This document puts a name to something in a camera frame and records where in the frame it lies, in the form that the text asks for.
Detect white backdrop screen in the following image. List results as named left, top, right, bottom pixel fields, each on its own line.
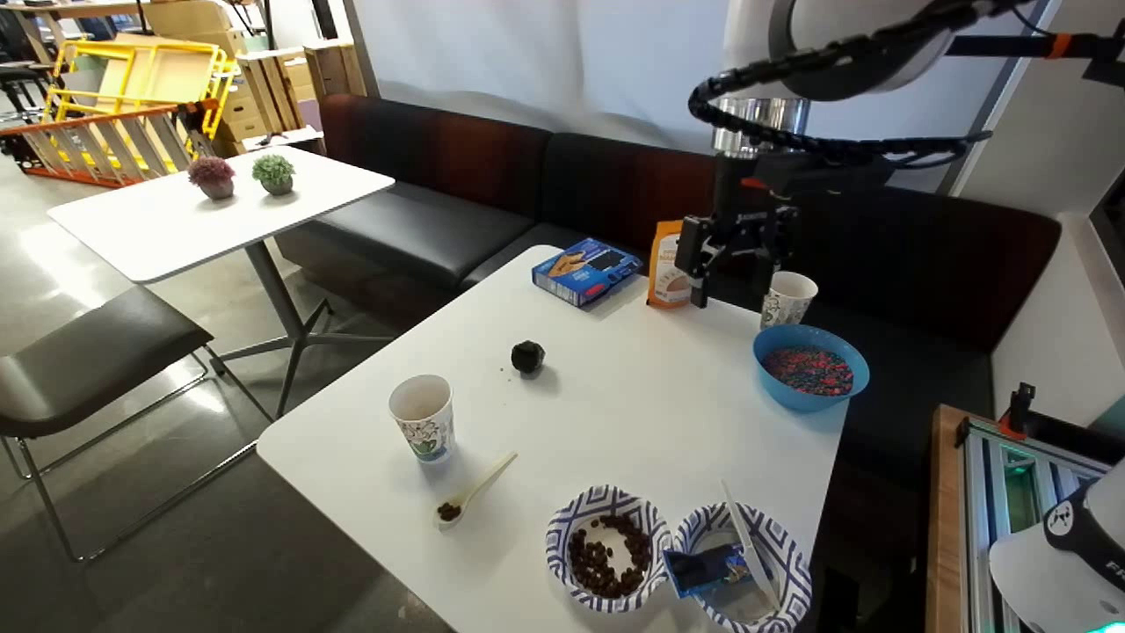
left=348, top=0, right=758, bottom=157

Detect black clamp mount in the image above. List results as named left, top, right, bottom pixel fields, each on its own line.
left=994, top=381, right=1125, bottom=468

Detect white round device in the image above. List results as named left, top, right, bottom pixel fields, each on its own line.
left=985, top=458, right=1125, bottom=633

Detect patterned paper bowl with cereal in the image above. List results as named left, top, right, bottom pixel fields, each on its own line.
left=541, top=482, right=676, bottom=618

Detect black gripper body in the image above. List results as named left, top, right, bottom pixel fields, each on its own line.
left=704, top=173, right=800, bottom=312

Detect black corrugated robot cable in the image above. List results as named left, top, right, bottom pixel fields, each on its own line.
left=685, top=0, right=978, bottom=169

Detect small black round object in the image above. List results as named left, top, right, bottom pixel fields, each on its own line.
left=506, top=339, right=547, bottom=381

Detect small white side table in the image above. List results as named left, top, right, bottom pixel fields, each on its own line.
left=46, top=146, right=398, bottom=424

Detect small blue packet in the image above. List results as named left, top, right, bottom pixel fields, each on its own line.
left=662, top=540, right=766, bottom=616

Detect blue bowl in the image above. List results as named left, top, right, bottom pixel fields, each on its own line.
left=747, top=320, right=875, bottom=420

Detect orange wooden ramp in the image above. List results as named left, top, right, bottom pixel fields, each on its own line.
left=0, top=102, right=205, bottom=189

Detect wooden framed rack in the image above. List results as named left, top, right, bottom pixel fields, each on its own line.
left=922, top=400, right=1125, bottom=633

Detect green ball plant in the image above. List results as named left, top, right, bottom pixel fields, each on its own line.
left=249, top=153, right=300, bottom=202

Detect orange white snack bag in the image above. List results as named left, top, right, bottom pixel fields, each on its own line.
left=644, top=217, right=699, bottom=312

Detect black metal chair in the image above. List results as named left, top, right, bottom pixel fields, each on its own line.
left=0, top=286, right=274, bottom=570

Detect purple ball plant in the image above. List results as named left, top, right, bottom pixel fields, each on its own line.
left=187, top=154, right=238, bottom=205

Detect black upholstered bench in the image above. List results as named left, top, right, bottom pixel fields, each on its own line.
left=274, top=93, right=1066, bottom=502

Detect light wooden cabinet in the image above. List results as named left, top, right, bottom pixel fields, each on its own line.
left=217, top=40, right=370, bottom=153

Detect colourful sprinkles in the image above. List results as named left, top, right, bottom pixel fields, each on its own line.
left=763, top=341, right=859, bottom=400

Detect plain white paper cup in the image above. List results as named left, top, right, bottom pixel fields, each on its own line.
left=756, top=268, right=822, bottom=333

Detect chocolate cereal pieces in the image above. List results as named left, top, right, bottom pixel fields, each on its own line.
left=567, top=509, right=658, bottom=602

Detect wooden spoon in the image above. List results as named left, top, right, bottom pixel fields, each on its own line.
left=431, top=450, right=521, bottom=528

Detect printed white paper cup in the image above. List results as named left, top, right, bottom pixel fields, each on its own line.
left=387, top=374, right=458, bottom=468

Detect blue cardboard box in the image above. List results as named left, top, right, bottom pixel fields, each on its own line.
left=526, top=234, right=648, bottom=312

